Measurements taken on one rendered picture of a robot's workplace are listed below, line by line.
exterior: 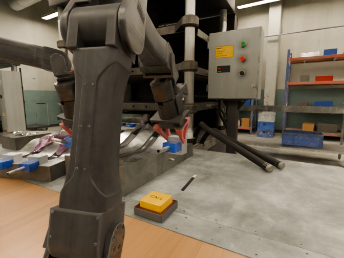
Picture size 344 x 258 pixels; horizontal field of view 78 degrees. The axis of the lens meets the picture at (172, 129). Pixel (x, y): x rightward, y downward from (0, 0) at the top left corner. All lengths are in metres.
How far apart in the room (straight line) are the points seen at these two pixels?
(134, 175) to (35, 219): 0.26
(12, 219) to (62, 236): 0.38
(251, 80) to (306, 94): 5.79
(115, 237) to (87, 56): 0.22
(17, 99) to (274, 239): 4.89
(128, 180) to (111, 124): 0.40
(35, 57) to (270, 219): 0.71
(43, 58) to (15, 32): 7.95
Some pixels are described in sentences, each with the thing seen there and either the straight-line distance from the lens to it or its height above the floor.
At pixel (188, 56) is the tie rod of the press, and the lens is 1.32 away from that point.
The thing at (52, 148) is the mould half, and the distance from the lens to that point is 1.02.
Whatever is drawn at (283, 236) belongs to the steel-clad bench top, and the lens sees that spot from 0.55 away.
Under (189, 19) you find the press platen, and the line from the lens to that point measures 1.35.
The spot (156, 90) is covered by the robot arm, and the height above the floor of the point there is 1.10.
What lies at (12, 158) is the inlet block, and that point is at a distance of 0.94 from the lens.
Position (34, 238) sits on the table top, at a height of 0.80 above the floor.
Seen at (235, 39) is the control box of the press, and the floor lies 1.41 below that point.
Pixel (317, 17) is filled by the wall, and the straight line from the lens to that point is 7.37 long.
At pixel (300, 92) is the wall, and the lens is 7.08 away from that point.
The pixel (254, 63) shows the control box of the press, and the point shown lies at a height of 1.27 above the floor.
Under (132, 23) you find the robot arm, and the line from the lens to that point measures 0.30.
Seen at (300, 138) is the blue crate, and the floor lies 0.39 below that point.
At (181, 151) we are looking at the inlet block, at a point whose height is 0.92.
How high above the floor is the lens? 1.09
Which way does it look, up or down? 9 degrees down
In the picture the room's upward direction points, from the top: straight up
